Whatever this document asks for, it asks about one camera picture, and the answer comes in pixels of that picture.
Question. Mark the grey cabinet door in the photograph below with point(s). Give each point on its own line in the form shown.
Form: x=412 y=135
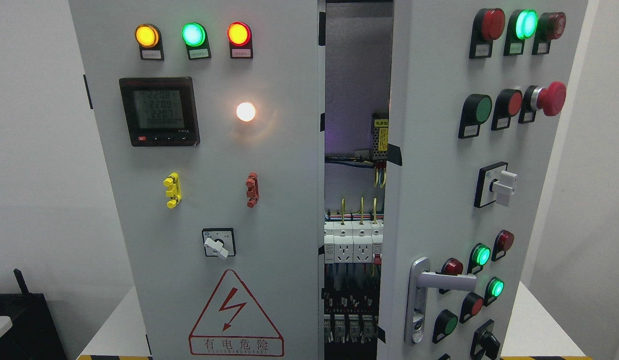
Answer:
x=450 y=271
x=280 y=71

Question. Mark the red indicator lamp left door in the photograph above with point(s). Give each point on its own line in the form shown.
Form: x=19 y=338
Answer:
x=239 y=34

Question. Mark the green indicator lamp left door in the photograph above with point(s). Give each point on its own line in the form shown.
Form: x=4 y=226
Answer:
x=193 y=34

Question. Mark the white socket breaker row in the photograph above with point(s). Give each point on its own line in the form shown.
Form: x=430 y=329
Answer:
x=353 y=242

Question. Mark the metal mesh power supply module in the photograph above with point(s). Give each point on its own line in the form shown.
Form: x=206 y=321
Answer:
x=379 y=133

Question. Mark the white glowing indicator lamp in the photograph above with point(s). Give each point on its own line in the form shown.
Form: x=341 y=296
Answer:
x=246 y=111

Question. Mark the red electric hazard warning sticker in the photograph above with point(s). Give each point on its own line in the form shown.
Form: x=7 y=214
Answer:
x=233 y=323

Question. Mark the black digital power meter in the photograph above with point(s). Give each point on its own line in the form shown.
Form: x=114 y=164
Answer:
x=160 y=111

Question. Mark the yellow indicator lamp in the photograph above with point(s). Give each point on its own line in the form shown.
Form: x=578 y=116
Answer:
x=147 y=36

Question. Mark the red mushroom emergency stop button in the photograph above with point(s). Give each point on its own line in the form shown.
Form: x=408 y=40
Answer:
x=549 y=99

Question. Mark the black equipment box at left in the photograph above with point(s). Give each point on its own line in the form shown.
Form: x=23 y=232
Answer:
x=33 y=334

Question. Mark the red terminal post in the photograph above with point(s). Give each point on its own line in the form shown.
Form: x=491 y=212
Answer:
x=252 y=193

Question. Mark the white rotary selector switch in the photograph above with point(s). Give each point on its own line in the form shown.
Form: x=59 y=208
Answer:
x=219 y=242

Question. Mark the white knob selector switch right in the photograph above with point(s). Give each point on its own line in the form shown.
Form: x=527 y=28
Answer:
x=495 y=184

